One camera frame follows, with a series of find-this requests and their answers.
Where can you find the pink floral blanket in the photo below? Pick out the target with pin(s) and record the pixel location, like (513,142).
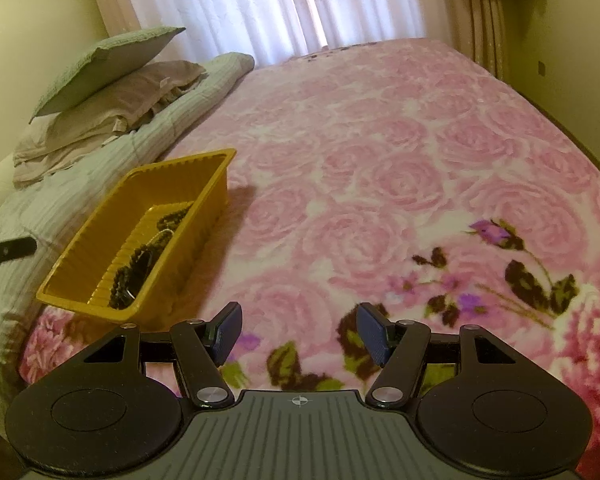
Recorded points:
(405,160)

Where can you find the folded pale green quilt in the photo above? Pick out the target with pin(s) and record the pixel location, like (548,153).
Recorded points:
(40,210)

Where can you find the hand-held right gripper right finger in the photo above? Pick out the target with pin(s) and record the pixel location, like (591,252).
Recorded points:
(372,335)

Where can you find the white sheer curtain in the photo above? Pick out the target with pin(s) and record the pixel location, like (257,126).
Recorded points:
(280,5)

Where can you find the beige striped drape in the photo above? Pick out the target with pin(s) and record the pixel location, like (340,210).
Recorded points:
(480,30)

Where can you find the yellow plastic tray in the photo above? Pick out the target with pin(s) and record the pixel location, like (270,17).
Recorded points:
(85,260)

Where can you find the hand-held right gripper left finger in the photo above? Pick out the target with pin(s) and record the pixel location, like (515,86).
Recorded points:
(228,332)

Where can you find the green pillow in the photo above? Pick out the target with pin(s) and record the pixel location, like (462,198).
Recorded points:
(100,67)

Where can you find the wall socket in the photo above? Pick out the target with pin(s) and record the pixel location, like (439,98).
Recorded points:
(542,67)

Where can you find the dark wooden bed frame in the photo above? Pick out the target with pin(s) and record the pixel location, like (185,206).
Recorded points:
(580,140)

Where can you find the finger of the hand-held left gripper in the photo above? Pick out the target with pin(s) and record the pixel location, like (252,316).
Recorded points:
(5,252)

